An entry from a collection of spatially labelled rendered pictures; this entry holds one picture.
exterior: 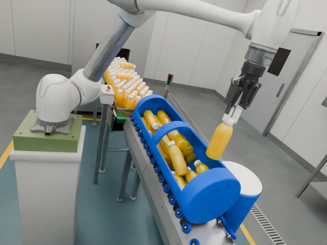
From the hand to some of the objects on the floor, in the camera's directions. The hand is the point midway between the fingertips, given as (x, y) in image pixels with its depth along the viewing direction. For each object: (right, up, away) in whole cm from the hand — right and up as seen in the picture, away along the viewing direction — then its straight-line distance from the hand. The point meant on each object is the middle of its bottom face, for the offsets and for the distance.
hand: (232, 114), depth 79 cm
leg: (-72, -84, +130) cm, 171 cm away
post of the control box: (-102, -69, +142) cm, 188 cm away
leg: (-60, -84, +136) cm, 171 cm away
